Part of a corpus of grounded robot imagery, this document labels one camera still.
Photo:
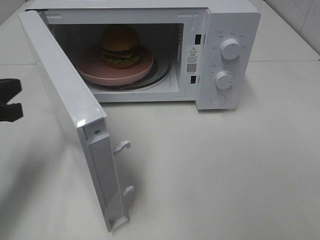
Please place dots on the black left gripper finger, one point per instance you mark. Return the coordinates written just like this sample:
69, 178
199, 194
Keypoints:
10, 87
10, 112

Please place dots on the pink round plate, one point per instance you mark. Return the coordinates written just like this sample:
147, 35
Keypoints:
94, 69

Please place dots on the round white door button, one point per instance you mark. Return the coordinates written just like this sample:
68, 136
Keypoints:
218, 100

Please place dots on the white microwave knob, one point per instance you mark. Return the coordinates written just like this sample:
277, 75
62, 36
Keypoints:
224, 80
230, 48

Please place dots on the white warning label sticker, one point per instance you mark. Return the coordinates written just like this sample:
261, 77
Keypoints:
192, 58

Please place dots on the glass microwave turntable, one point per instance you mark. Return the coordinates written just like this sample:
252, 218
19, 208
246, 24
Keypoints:
159, 71

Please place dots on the toy burger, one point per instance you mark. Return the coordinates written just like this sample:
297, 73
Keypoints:
121, 47

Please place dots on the white microwave oven body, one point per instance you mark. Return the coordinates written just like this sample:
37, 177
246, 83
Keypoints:
166, 27

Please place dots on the white microwave door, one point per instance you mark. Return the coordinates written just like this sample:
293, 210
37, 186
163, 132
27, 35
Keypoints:
82, 120

